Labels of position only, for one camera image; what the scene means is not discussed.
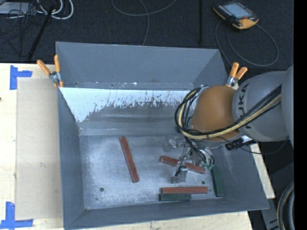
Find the red-brown flat block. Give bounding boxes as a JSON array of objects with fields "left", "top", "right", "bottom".
[
  {"left": 160, "top": 186, "right": 209, "bottom": 195},
  {"left": 119, "top": 136, "right": 140, "bottom": 184},
  {"left": 159, "top": 155, "right": 207, "bottom": 175}
]

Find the dark green flat block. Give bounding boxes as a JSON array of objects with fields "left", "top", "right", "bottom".
[{"left": 210, "top": 164, "right": 224, "bottom": 198}]

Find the grey metal bin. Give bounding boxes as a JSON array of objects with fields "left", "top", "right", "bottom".
[{"left": 55, "top": 41, "right": 270, "bottom": 230}]

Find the black cylinder on white bracket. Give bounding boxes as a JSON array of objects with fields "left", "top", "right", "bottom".
[{"left": 224, "top": 135, "right": 257, "bottom": 151}]

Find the pale wood flat board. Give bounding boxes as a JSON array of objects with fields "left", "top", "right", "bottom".
[{"left": 14, "top": 77, "right": 64, "bottom": 221}]

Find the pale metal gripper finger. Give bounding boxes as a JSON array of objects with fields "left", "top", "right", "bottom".
[
  {"left": 164, "top": 137, "right": 186, "bottom": 153},
  {"left": 171, "top": 163, "right": 189, "bottom": 184}
]

